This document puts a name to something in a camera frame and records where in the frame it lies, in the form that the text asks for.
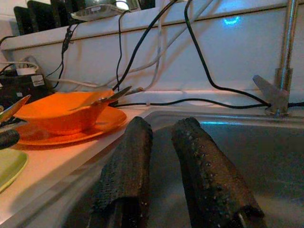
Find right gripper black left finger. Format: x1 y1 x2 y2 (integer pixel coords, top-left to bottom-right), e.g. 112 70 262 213
86 116 153 228

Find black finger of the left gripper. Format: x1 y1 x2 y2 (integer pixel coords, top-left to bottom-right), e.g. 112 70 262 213
0 129 20 151

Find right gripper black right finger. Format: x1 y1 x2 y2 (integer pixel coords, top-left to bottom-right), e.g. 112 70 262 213
171 117 267 228

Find green plate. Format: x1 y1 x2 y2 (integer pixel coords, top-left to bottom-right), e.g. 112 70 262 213
0 149 28 193

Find black power adapter box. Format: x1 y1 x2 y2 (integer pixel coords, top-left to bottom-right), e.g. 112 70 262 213
0 73 52 108

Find orange plate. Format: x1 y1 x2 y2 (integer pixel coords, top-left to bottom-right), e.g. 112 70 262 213
14 106 128 146

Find orange bowl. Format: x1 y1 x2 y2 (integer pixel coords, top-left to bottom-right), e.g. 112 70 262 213
13 90 115 136

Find stainless steel sink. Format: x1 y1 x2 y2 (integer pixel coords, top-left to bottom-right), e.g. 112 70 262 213
0 108 304 228

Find white plug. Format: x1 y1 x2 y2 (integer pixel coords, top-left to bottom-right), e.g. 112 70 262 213
15 66 39 76

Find metal tongs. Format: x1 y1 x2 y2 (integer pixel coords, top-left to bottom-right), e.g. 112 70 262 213
68 85 133 112

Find black flat tablet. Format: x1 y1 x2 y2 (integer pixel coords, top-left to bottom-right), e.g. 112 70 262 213
13 6 33 36
27 0 56 33

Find steel faucet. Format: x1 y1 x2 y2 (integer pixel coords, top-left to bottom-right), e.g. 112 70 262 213
252 0 298 118

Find silver flat device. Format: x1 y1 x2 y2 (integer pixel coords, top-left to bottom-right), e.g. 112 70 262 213
70 3 124 21

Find long thin black cable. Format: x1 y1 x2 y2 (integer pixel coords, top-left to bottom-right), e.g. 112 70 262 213
113 97 271 110

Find thick black cable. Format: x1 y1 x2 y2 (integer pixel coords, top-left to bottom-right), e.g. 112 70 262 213
184 0 272 107

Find white cable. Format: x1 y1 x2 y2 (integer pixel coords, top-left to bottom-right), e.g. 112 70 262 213
54 0 214 89

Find thin black hanging cable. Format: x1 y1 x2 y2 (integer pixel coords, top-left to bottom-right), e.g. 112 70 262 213
115 9 131 86

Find slanting black cable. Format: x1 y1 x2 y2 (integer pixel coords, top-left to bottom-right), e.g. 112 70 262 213
112 0 179 91

